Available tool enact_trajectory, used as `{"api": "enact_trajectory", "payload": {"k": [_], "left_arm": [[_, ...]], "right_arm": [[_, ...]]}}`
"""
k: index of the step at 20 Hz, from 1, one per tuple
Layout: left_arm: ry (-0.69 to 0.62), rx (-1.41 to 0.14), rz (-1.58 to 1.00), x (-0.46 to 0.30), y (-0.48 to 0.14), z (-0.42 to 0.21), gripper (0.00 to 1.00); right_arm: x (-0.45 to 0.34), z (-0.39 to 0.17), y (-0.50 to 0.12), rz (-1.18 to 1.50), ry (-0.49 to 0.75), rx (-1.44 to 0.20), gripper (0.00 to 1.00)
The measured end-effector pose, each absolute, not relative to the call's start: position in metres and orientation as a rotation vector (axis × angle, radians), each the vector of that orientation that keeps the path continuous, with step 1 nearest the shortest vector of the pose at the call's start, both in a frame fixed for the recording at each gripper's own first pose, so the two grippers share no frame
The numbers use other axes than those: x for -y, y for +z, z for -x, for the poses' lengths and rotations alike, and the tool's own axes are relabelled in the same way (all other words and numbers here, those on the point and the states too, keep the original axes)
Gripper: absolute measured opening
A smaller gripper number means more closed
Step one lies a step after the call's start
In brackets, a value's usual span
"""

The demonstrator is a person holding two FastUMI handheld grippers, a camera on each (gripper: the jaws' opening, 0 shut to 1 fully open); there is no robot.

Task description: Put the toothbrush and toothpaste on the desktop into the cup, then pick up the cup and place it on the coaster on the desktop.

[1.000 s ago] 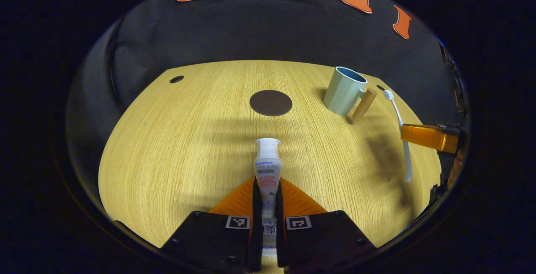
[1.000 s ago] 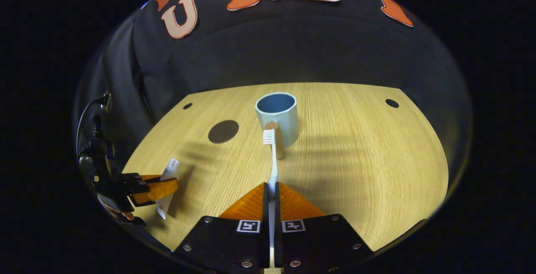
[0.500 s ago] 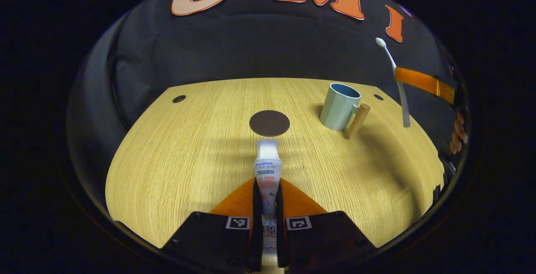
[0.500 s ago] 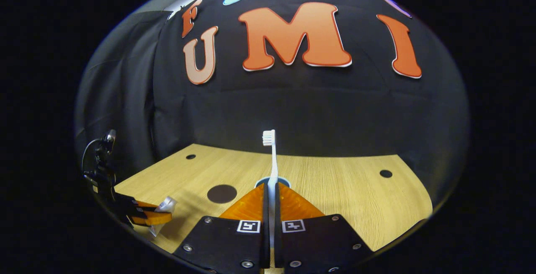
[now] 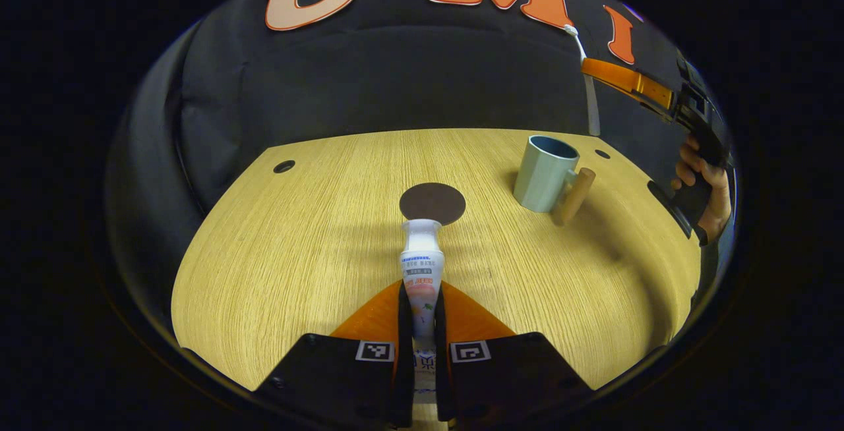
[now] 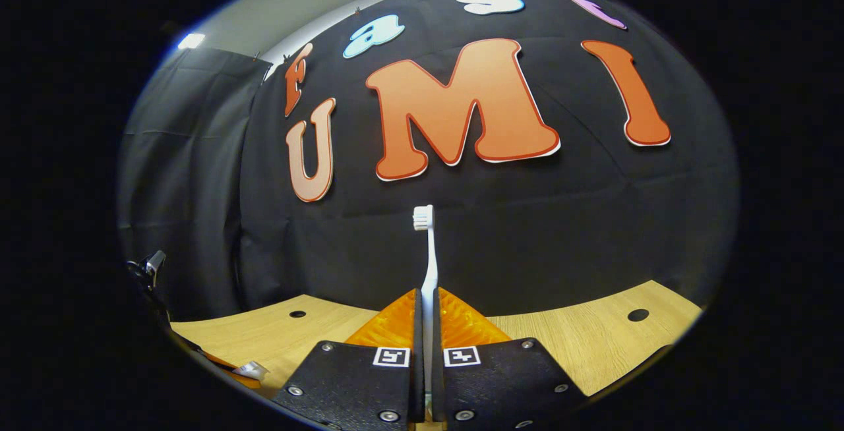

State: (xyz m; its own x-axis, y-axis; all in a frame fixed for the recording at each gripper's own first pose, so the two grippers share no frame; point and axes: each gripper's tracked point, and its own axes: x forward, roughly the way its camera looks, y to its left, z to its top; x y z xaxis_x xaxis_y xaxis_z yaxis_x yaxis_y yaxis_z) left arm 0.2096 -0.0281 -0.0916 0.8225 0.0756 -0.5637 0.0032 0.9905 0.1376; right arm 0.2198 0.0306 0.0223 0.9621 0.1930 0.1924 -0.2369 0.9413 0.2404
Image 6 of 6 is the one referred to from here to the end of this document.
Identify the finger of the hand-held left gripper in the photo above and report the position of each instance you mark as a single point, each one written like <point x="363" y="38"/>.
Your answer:
<point x="224" y="366"/>

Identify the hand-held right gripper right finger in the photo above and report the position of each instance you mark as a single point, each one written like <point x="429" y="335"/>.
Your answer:
<point x="494" y="385"/>

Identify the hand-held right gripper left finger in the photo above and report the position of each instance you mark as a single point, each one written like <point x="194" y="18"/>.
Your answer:
<point x="369" y="385"/>

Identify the white toothbrush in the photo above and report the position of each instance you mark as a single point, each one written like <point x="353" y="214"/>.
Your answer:
<point x="430" y="266"/>

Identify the wooden desktop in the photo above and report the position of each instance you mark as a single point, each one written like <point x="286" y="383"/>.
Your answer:
<point x="593" y="345"/>

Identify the dark grey side cloth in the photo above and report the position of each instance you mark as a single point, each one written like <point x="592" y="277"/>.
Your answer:
<point x="184" y="174"/>

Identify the black backdrop cloth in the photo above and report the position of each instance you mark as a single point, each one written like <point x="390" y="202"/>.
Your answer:
<point x="527" y="220"/>

